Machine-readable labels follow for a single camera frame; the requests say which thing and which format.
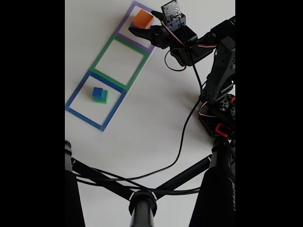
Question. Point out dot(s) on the orange square block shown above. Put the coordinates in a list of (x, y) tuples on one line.
[(142, 19)]

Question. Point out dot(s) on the small blue cube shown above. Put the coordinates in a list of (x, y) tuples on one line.
[(97, 92)]

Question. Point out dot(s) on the green square block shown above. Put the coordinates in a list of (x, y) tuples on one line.
[(105, 98)]

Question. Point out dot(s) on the purple tape square outline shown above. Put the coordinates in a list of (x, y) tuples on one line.
[(123, 26)]

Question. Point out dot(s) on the green tape square outline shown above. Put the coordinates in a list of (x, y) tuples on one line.
[(100, 56)]

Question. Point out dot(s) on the blue tape square outline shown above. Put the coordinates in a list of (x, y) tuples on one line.
[(75, 97)]

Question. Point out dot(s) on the red clamp piece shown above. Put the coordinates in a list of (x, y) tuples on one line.
[(222, 128)]

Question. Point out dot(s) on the black tripod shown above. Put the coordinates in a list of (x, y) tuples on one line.
[(142, 210)]

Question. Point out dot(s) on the camera circuit board blue mount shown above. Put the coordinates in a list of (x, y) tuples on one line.
[(171, 11)]

